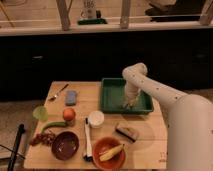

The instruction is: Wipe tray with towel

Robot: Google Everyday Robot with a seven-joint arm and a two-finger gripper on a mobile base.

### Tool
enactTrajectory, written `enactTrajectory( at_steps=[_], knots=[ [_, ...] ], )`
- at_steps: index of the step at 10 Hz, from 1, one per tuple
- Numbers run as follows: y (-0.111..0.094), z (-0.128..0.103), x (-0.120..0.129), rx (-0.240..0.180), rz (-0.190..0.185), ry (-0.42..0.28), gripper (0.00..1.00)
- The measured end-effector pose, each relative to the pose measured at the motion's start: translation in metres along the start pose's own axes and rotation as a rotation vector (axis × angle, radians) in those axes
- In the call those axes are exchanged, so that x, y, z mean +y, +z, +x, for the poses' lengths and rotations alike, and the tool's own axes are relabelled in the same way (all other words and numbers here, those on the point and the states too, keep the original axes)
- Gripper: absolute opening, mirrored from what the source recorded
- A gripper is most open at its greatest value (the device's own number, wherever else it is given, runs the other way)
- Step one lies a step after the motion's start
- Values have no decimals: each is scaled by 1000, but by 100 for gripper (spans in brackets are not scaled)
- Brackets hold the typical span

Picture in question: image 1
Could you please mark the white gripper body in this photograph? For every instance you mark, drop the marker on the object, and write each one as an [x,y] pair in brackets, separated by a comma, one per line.
[131,93]

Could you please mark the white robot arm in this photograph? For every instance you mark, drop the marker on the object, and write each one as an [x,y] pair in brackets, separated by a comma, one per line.
[190,120]

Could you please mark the green plastic tray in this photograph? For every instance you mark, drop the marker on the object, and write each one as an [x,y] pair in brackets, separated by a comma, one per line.
[112,98]

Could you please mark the wooden scrubbing brush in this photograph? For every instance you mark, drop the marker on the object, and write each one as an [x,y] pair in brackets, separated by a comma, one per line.
[127,131]

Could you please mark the white cup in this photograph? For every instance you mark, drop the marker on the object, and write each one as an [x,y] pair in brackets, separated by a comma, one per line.
[96,119]

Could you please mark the blue sponge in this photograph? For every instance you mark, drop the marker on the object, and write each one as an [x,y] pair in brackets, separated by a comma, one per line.
[71,98]

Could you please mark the orange bowl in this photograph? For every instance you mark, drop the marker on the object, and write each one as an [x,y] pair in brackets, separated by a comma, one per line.
[103,145]

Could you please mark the orange fruit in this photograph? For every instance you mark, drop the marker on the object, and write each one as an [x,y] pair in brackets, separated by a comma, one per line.
[69,114]

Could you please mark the white dish brush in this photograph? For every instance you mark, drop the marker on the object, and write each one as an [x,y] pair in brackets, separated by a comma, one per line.
[88,149]

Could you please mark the dark purple bowl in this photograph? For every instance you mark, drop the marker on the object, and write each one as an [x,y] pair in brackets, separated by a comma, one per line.
[65,145]

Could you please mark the green pepper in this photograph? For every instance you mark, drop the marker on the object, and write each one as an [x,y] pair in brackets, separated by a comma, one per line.
[53,124]

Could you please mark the light green cup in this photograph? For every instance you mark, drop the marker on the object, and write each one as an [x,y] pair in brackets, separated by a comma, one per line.
[40,113]

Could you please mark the black stand pole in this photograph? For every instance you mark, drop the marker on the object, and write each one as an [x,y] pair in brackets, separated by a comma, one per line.
[15,153]

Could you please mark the green base plate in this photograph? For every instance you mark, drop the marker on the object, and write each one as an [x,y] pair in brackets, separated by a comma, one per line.
[92,21]

